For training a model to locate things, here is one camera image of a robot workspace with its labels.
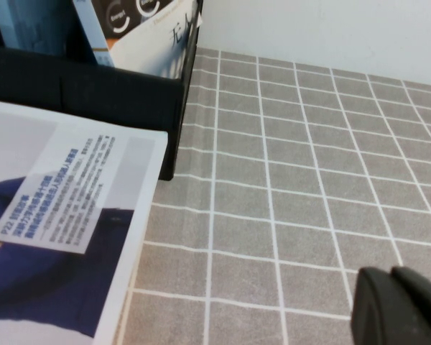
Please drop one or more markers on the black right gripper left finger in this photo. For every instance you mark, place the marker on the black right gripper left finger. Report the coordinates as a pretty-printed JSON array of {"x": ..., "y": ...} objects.
[{"x": 380, "y": 312}]

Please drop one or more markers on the self-driving car cover book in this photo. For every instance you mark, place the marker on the self-driving car cover book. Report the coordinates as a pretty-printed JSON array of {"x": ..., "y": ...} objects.
[{"x": 147, "y": 46}]

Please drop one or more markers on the black mesh book stand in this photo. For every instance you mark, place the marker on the black mesh book stand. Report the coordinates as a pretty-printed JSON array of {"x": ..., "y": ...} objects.
[{"x": 93, "y": 93}]

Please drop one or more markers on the white orange ROS book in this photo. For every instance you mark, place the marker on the white orange ROS book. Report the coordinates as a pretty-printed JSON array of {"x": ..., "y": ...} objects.
[{"x": 32, "y": 25}]

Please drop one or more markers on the grey checked tablecloth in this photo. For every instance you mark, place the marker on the grey checked tablecloth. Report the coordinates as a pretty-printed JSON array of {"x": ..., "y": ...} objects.
[{"x": 291, "y": 179}]

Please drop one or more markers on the magazine with suited man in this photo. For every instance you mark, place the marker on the magazine with suited man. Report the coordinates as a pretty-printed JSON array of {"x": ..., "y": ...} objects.
[{"x": 57, "y": 251}]

